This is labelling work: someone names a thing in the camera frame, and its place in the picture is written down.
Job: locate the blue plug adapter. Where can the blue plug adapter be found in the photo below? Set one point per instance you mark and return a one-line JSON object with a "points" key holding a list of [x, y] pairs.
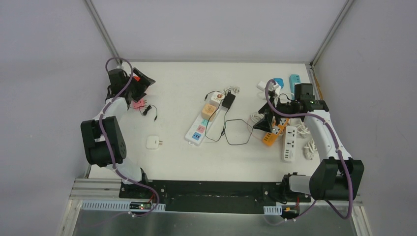
{"points": [[279, 81]]}

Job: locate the pink adapter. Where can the pink adapter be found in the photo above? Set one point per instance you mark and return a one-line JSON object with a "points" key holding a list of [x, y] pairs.
{"points": [[138, 104]]}

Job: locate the teal power strip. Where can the teal power strip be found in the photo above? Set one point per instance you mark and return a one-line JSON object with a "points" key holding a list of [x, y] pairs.
{"points": [[294, 79]]}

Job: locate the white flat plug adapter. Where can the white flat plug adapter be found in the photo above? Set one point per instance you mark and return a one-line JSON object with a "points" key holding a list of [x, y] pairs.
{"points": [[153, 142]]}

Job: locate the orange power strip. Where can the orange power strip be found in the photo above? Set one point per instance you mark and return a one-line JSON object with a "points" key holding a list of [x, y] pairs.
{"points": [[277, 130]]}

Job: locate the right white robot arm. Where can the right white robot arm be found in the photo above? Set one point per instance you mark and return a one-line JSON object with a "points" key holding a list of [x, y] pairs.
{"points": [[338, 176]]}

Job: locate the black power adapter brick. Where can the black power adapter brick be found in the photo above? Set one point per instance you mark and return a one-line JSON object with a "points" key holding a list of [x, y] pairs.
{"points": [[228, 100]]}

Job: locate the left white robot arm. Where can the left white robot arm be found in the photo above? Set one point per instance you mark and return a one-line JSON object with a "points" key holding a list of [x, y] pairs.
{"points": [[102, 137]]}

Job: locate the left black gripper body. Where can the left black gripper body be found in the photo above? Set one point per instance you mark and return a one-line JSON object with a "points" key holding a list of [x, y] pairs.
{"points": [[135, 87]]}

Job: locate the white charger plug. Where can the white charger plug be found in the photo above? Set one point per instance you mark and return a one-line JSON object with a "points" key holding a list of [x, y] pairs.
{"points": [[261, 85]]}

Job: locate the long white power strip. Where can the long white power strip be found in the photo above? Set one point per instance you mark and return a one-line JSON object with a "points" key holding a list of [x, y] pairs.
{"points": [[199, 128]]}

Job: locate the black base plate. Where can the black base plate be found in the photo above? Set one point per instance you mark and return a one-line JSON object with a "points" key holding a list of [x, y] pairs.
{"points": [[224, 196]]}

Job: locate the small black adapter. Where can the small black adapter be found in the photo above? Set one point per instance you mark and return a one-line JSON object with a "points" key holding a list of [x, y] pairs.
{"points": [[145, 112]]}

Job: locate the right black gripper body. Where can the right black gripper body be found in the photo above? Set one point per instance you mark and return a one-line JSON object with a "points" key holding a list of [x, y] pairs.
{"points": [[284, 108]]}

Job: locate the tan cube adapter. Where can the tan cube adapter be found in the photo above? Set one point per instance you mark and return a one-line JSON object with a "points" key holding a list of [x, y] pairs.
{"points": [[208, 112]]}

